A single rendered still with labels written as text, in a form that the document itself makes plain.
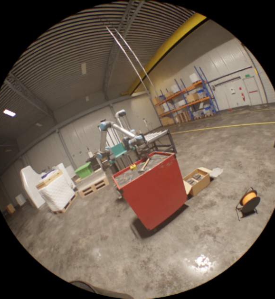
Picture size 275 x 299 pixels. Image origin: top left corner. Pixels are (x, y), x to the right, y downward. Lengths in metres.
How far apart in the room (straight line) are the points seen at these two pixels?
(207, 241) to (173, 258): 0.42
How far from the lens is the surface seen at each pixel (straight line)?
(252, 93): 10.24
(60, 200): 4.11
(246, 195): 1.48
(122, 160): 2.46
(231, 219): 1.60
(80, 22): 7.75
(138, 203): 1.15
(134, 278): 1.54
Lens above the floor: 1.38
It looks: 11 degrees down
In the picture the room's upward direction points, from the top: 25 degrees counter-clockwise
